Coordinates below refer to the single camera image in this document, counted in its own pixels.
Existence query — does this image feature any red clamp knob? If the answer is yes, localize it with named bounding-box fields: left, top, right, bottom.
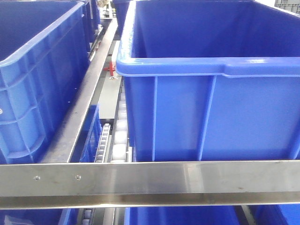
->
left=103, top=61, right=116, bottom=77

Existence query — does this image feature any white roller track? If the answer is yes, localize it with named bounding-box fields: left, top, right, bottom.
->
left=109, top=81, right=132, bottom=163

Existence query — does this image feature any steel divider rail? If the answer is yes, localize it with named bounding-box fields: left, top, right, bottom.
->
left=41, top=18, right=118, bottom=163

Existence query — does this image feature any blue crate left front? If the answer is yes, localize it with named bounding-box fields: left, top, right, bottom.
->
left=0, top=0, right=89, bottom=164

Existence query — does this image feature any steel front shelf beam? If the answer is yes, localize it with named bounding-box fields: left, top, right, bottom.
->
left=0, top=160, right=300, bottom=210

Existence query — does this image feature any large blue crate front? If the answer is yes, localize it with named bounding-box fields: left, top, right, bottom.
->
left=116, top=0, right=300, bottom=162

